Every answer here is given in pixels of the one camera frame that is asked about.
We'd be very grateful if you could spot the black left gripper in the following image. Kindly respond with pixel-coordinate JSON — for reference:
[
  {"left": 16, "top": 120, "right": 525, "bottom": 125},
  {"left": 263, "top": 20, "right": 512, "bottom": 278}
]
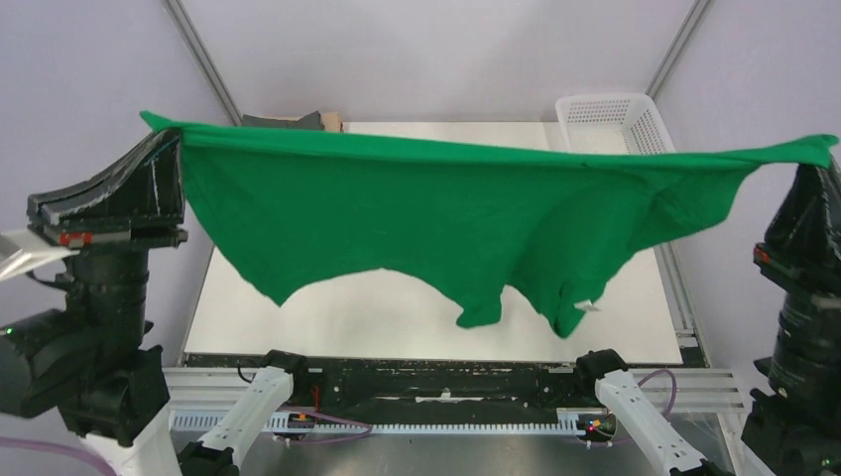
[{"left": 31, "top": 116, "right": 190, "bottom": 350}]

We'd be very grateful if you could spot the green t-shirt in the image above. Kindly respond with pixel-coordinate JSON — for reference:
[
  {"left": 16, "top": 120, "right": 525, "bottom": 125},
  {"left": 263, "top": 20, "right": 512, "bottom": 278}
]
[{"left": 142, "top": 111, "right": 838, "bottom": 338}]

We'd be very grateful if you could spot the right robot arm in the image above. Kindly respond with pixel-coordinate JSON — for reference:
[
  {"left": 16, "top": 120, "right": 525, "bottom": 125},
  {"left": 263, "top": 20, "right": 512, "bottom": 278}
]
[{"left": 572, "top": 163, "right": 840, "bottom": 475}]

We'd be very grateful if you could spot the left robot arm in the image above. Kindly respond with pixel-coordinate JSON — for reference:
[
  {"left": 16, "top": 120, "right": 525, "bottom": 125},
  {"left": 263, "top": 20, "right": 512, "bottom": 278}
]
[{"left": 1, "top": 130, "right": 311, "bottom": 475}]

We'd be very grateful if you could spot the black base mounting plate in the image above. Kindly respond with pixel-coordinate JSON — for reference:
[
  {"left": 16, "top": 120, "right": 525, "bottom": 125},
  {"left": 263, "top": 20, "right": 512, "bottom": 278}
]
[{"left": 183, "top": 354, "right": 707, "bottom": 425}]

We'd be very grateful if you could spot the white plastic basket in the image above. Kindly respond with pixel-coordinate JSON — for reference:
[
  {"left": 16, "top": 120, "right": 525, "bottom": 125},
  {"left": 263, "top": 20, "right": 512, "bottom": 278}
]
[{"left": 555, "top": 93, "right": 675, "bottom": 155}]

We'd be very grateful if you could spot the grey folded t-shirt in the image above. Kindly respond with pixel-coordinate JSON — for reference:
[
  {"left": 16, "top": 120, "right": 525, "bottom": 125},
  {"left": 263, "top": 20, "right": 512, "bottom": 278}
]
[{"left": 240, "top": 111, "right": 325, "bottom": 131}]

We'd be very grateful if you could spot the beige folded t-shirt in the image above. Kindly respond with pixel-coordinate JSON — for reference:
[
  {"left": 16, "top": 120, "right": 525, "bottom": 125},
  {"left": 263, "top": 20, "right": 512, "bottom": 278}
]
[{"left": 320, "top": 112, "right": 344, "bottom": 133}]

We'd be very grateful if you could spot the left aluminium corner post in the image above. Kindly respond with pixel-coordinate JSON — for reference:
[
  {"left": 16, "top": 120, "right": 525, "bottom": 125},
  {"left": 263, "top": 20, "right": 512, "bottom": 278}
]
[{"left": 163, "top": 0, "right": 242, "bottom": 126}]

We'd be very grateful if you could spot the aluminium corner post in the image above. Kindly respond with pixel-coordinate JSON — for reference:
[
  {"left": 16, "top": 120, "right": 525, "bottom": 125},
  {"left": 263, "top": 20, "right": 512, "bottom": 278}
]
[
  {"left": 646, "top": 0, "right": 714, "bottom": 100},
  {"left": 163, "top": 0, "right": 242, "bottom": 126}
]

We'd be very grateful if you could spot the right aluminium corner post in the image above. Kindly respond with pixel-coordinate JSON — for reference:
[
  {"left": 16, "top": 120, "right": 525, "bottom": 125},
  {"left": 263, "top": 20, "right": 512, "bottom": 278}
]
[{"left": 646, "top": 0, "right": 714, "bottom": 100}]

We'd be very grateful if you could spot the aluminium frame rail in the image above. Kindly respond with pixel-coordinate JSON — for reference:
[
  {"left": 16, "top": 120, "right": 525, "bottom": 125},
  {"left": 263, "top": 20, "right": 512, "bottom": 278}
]
[{"left": 165, "top": 368, "right": 749, "bottom": 415}]

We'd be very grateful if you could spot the white slotted cable duct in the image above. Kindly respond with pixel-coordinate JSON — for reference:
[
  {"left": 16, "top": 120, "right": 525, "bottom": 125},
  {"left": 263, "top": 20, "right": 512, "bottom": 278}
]
[{"left": 169, "top": 410, "right": 619, "bottom": 436}]

